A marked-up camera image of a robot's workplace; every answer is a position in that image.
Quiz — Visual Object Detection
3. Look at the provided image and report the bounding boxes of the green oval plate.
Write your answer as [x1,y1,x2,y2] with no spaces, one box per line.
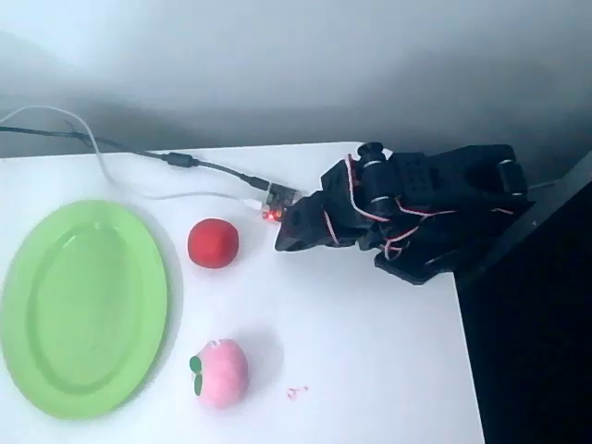
[0,199,170,420]

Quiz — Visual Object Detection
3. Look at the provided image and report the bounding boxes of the red plush fruit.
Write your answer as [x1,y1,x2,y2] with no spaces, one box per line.
[186,217,241,268]

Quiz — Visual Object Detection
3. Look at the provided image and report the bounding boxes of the black power cable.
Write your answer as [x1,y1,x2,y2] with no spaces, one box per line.
[0,124,273,191]

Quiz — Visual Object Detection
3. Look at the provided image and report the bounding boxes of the pink plush peach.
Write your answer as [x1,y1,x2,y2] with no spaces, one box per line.
[189,339,252,410]

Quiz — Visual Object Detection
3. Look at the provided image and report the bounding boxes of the grey metal bar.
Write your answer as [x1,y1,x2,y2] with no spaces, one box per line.
[455,151,592,290]

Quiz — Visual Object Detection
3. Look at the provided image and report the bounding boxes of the small controller circuit board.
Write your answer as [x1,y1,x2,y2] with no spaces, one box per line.
[260,181,310,224]

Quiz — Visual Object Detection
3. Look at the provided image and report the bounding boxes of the black and white cables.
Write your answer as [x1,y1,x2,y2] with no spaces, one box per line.
[0,105,265,210]

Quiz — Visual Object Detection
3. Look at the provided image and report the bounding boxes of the red white servo wire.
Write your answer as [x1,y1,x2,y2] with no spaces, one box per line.
[323,154,514,265]

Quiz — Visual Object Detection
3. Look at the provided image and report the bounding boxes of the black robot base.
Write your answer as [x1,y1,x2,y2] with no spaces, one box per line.
[373,216,537,286]

